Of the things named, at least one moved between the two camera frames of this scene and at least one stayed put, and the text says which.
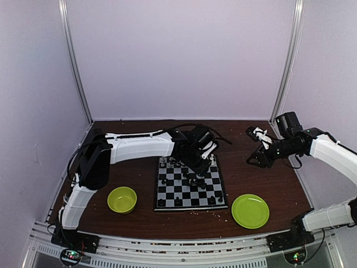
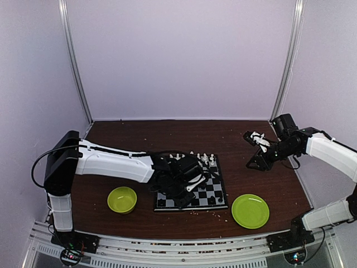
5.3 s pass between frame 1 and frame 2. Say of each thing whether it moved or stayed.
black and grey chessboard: stayed
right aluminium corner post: stayed
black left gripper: moved
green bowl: stayed
